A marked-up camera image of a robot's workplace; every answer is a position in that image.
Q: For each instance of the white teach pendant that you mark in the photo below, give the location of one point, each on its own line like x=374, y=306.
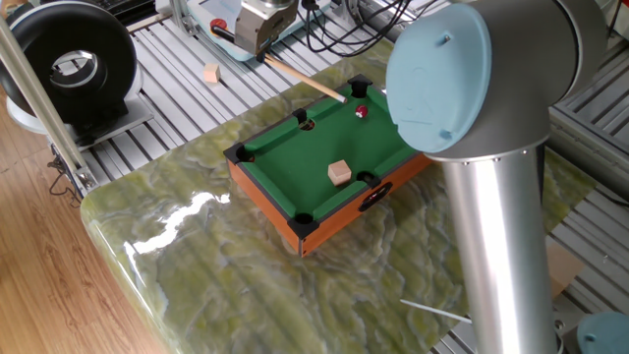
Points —
x=216, y=10

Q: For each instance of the silver UR5 robot arm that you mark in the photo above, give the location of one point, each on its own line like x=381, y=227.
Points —
x=491, y=246

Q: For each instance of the wooden pool cue black butt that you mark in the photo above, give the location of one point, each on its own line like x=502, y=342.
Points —
x=304, y=78

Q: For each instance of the green marble pattern board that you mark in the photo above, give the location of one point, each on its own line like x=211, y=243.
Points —
x=245, y=295

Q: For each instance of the aluminium frame post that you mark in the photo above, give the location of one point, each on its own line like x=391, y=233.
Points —
x=54, y=120
x=179, y=15

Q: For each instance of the brown cardboard box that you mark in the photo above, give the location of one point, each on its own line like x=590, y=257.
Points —
x=565, y=268

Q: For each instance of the mini green pool table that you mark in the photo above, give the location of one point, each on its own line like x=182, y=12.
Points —
x=304, y=162

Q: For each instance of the silver Schunk gripper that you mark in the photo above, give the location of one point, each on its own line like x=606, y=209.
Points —
x=260, y=29

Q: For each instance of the small wooden cube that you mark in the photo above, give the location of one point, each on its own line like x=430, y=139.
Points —
x=211, y=73

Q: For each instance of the dark red pool ball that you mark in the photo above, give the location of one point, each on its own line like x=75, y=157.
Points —
x=361, y=111

